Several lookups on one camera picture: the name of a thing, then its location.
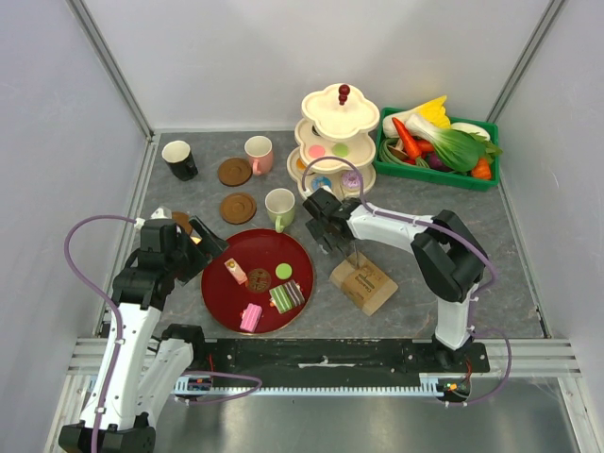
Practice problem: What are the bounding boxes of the blue white orange donut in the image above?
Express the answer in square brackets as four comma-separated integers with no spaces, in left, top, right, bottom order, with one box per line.
[311,176,332,191]

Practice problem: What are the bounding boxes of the red layered cake slice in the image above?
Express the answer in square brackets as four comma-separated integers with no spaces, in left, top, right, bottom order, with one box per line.
[225,259,248,285]

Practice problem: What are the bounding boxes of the purple sprinkled donut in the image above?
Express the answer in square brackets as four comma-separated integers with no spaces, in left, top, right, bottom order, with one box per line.
[341,171,363,192]

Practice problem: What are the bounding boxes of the orange glazed donut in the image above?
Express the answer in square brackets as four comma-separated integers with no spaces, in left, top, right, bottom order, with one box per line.
[296,159,307,173]

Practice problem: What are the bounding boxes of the pink sandwich cookie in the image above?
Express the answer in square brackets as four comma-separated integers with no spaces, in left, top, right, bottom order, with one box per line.
[308,144,326,159]

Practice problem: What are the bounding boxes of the green sandwich cookie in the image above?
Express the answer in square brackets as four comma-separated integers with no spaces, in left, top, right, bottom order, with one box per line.
[331,143,349,158]
[275,262,293,280]

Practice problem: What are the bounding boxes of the metal serving tongs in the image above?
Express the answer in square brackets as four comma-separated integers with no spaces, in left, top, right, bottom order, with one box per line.
[344,240,361,269]

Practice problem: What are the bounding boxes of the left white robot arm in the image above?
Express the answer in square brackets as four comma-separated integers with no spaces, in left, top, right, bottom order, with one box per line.
[59,208,228,452]

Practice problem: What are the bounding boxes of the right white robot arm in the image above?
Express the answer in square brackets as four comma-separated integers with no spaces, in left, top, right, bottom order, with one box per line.
[303,188,488,372]

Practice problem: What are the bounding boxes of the brown wooden coaster left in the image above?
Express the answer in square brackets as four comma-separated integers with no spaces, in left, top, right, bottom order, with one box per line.
[172,211,193,235]

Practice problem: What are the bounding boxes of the brown wooden coaster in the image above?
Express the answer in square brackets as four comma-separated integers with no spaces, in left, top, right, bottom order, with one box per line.
[220,193,257,225]
[172,211,193,235]
[217,158,253,187]

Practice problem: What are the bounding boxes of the brown wooden coaster near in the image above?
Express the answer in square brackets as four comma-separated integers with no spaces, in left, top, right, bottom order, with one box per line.
[220,193,257,225]

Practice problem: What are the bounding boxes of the light green mug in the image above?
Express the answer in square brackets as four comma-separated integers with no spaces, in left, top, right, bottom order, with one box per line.
[264,188,295,233]

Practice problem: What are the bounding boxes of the dark red round tray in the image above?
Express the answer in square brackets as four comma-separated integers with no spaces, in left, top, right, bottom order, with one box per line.
[201,228,314,334]

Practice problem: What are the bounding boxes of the brown wooden coaster far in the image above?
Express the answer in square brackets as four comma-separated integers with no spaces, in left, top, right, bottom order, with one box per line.
[217,158,253,187]

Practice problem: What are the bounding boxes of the pink layered cake slice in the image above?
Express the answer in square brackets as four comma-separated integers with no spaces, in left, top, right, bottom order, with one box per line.
[240,303,262,333]

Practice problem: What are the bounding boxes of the green layered cake slice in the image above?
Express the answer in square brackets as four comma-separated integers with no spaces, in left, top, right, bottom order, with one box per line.
[269,285,294,314]

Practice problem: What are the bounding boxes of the pink mug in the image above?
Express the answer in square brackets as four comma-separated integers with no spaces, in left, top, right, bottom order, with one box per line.
[244,136,274,176]

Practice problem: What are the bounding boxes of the black mug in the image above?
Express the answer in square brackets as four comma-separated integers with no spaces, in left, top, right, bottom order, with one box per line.
[161,141,198,181]

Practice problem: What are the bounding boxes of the cream three-tier dessert stand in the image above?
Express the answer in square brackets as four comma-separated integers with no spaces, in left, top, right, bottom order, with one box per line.
[287,83,379,199]

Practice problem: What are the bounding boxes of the brown layered cake slice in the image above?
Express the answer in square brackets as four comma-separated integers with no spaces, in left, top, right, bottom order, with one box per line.
[284,279,306,308]

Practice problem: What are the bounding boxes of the wooden block with label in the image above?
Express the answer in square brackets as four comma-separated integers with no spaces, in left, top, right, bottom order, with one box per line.
[329,256,398,316]

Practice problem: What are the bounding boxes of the green plastic vegetable crate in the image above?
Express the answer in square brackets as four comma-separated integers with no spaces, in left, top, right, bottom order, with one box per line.
[374,108,501,192]

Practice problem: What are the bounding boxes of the toy purple eggplant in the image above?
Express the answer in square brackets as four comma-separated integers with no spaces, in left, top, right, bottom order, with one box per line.
[426,153,452,173]

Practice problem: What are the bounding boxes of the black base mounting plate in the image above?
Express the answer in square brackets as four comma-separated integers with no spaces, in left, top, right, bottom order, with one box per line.
[204,338,490,389]

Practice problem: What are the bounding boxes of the toy yellow corn cabbage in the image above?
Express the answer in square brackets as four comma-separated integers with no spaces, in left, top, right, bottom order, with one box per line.
[418,95,451,128]

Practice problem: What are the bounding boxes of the toy bok choy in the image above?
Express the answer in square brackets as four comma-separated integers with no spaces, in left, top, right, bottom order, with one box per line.
[405,114,503,173]

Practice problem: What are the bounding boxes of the small orange toy carrot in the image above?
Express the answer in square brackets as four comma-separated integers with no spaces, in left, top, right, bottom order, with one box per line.
[471,158,492,180]

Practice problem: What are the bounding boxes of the toy white radish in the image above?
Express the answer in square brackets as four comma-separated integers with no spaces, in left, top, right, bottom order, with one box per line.
[451,122,491,142]

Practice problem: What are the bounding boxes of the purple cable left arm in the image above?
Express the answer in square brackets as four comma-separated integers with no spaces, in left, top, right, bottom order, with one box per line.
[63,214,263,453]

